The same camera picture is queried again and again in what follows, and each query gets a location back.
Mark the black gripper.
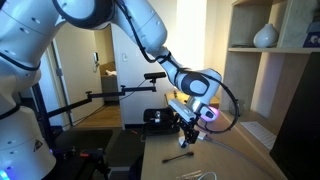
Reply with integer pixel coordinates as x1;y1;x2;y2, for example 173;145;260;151
179;118;201;149

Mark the black short cable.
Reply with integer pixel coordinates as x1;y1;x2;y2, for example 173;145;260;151
161;151;195;165

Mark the round glass jar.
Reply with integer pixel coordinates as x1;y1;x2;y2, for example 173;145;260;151
229;99;242;117

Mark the black monitor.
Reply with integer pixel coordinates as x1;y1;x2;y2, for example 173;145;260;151
269;51;320;180

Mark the thick grey cable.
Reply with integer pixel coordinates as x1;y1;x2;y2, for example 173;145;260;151
204;135;273;176

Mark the white ceramic vase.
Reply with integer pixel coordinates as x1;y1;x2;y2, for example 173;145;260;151
252;23;280;49

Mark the black zipper case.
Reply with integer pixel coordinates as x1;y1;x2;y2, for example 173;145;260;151
143;107;183;136

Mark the white cable loop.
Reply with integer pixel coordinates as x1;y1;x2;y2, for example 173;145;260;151
139;130;148;144

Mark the glowing bowl lamp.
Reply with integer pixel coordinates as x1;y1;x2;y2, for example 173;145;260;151
199;105;221;123

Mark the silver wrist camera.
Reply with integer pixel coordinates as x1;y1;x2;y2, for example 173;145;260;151
167;98;198;122

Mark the thin white cable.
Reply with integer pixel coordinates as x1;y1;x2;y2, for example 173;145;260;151
196;171;218;180

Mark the wooden shelf unit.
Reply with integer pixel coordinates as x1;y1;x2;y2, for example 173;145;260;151
218;0;320;180

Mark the orange handle clamp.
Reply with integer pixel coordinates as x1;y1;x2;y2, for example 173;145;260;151
79;149;111;178

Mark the blue printed box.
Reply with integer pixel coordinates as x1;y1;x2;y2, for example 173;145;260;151
302;21;320;49

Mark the white keyboard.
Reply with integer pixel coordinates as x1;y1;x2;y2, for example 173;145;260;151
239;120;278;151

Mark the dark flat shelf dish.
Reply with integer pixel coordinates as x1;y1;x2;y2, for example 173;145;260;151
231;43;255;49

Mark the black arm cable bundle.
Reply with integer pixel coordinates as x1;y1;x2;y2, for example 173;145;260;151
113;0;241;135

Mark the white adapter dongle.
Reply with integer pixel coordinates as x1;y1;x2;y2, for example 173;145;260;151
197;130;208;141

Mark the black stereo camera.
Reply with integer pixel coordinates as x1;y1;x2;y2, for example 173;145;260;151
143;71;168;81

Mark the grey hallway cabinet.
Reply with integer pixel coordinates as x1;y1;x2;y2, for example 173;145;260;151
99;61;120;103

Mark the tall white floor lamp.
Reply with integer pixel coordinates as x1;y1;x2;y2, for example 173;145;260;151
174;0;208;73

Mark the black stand pole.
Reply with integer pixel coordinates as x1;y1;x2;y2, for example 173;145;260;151
30;83;56;148

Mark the wall intercom handset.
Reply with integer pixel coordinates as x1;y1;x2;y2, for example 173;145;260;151
92;52;100;73

